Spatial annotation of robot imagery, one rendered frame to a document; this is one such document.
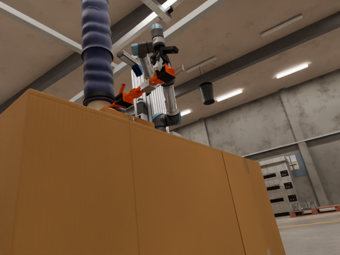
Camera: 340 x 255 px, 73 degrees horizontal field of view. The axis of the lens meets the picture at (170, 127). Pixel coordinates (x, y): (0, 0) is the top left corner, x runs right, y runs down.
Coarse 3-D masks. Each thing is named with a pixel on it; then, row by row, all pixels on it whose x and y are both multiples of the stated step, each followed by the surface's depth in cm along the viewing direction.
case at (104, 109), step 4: (104, 108) 124; (108, 108) 126; (108, 112) 125; (112, 112) 127; (116, 112) 130; (120, 112) 132; (120, 116) 131; (124, 116) 134; (128, 116) 136; (132, 116) 139; (132, 120) 138; (136, 120) 141; (140, 120) 144; (144, 120) 147; (144, 124) 145; (148, 124) 149; (152, 124) 152
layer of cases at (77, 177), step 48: (48, 96) 33; (0, 144) 34; (48, 144) 31; (96, 144) 37; (144, 144) 47; (192, 144) 62; (0, 192) 29; (48, 192) 29; (96, 192) 34; (144, 192) 42; (192, 192) 55; (240, 192) 78; (0, 240) 26; (48, 240) 27; (96, 240) 32; (144, 240) 38; (192, 240) 48; (240, 240) 66
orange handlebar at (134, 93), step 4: (168, 68) 124; (172, 68) 124; (148, 80) 131; (152, 80) 130; (156, 80) 133; (156, 84) 134; (136, 88) 137; (140, 88) 135; (132, 92) 139; (136, 92) 138; (140, 92) 140; (144, 92) 140; (124, 96) 142; (128, 96) 141; (132, 96) 141; (136, 96) 142; (140, 96) 142; (112, 104) 149; (116, 108) 153
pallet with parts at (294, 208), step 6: (294, 204) 615; (300, 204) 605; (306, 204) 602; (312, 204) 590; (294, 210) 610; (300, 210) 598; (306, 210) 591; (312, 210) 584; (318, 210) 604; (330, 210) 615; (336, 210) 557; (294, 216) 602; (300, 216) 596
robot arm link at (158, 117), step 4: (160, 112) 209; (156, 116) 207; (160, 116) 207; (164, 116) 207; (152, 120) 210; (156, 120) 206; (160, 120) 206; (164, 120) 205; (156, 124) 205; (160, 124) 204; (164, 124) 207
